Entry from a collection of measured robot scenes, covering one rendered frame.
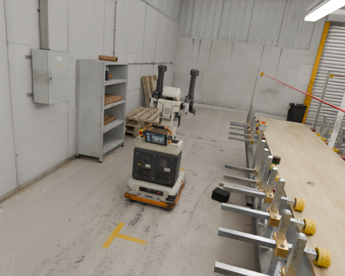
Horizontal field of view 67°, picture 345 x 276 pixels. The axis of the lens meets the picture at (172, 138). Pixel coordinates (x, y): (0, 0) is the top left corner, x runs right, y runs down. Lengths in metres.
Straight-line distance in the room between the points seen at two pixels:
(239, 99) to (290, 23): 2.91
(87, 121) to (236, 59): 6.79
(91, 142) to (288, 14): 7.82
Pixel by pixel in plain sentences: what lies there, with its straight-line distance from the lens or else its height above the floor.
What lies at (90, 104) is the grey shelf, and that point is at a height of 0.92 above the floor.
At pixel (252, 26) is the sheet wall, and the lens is 9.98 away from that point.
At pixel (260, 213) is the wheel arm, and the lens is 1.65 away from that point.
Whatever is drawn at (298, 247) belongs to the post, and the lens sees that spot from 1.21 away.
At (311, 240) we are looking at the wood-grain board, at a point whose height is 0.90.
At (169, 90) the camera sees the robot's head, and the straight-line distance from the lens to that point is 3.27.
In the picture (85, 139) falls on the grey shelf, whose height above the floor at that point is 0.35.
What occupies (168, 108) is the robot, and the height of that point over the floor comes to 1.15.
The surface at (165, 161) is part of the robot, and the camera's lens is 3.03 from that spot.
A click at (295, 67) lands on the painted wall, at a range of 10.08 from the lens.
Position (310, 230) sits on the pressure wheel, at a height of 0.94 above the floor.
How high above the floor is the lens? 1.77
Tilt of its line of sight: 18 degrees down
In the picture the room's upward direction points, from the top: 7 degrees clockwise
